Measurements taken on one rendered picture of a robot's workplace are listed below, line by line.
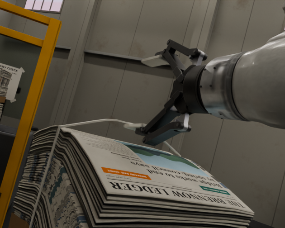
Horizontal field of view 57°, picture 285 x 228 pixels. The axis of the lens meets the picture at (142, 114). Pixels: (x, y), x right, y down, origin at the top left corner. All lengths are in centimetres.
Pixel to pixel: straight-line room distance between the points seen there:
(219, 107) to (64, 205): 25
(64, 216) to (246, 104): 27
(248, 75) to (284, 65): 4
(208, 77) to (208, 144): 490
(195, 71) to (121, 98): 562
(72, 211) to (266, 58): 29
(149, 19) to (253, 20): 221
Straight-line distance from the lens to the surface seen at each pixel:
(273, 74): 29
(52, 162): 50
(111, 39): 661
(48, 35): 244
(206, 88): 35
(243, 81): 32
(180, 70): 45
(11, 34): 249
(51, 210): 44
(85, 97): 651
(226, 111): 35
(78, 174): 38
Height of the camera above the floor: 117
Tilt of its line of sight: 3 degrees up
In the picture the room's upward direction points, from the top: 15 degrees clockwise
